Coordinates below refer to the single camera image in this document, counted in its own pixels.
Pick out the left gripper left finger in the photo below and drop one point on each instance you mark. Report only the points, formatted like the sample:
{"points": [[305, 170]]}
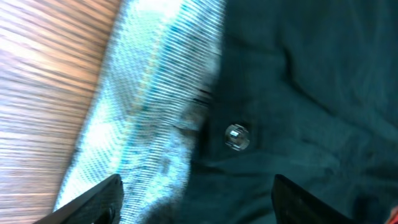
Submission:
{"points": [[101, 204]]}

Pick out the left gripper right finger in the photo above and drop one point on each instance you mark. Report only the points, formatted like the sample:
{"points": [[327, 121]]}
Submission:
{"points": [[294, 205]]}

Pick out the black shorts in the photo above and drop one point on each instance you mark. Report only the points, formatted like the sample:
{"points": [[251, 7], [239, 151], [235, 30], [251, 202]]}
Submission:
{"points": [[201, 103]]}

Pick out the red cloth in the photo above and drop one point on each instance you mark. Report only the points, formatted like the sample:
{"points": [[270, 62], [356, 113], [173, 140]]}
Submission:
{"points": [[393, 217]]}

